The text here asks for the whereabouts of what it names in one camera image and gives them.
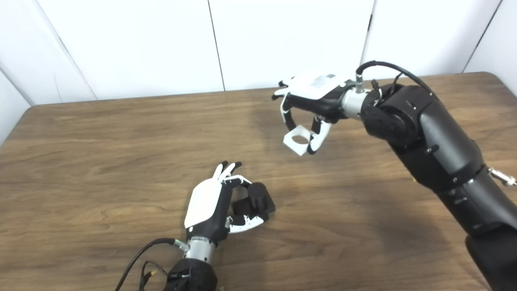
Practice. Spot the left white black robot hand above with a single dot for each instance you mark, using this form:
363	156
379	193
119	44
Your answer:
204	202

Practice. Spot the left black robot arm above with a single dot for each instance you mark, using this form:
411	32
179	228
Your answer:
194	275

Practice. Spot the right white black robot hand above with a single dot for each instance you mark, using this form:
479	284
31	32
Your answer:
319	91

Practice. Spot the white square piece with hole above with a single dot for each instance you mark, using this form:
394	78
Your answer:
291	146

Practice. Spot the black peg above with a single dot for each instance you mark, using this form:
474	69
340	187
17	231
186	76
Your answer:
258	196

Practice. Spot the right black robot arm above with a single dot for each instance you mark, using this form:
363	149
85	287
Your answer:
440	153

